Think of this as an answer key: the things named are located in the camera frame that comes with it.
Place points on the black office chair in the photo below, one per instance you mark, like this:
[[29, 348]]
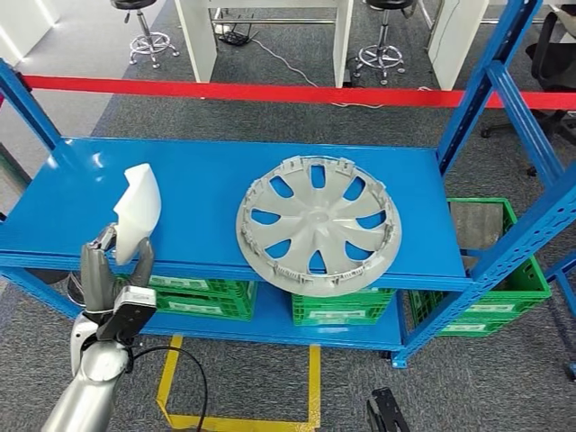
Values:
[[553, 59]]

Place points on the grey wheel hubcap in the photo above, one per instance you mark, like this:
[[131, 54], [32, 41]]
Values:
[[319, 226]]

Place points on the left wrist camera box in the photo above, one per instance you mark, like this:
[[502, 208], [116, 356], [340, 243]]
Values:
[[130, 310]]

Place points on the black device under desk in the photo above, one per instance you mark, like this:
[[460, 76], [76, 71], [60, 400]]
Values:
[[236, 37]]

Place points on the white plastic car part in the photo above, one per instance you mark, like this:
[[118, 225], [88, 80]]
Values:
[[137, 208]]

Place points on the green plastic crate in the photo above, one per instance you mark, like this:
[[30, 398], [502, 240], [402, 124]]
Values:
[[526, 286], [202, 298], [342, 310]]

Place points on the chrome dome stanchion base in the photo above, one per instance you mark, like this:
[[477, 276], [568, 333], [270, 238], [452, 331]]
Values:
[[74, 292]]

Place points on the black stool chrome base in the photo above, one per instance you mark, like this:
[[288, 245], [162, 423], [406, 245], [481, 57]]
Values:
[[149, 43], [381, 56]]

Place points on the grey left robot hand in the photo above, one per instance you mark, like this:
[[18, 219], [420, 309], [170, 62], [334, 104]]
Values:
[[97, 280]]

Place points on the blue metal shelf rack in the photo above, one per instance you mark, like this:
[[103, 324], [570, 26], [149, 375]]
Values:
[[216, 197]]

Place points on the white desk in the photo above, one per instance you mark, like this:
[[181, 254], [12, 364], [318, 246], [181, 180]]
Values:
[[454, 42], [198, 36]]

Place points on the red barrier belt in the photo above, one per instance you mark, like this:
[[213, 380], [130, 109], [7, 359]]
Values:
[[225, 91]]

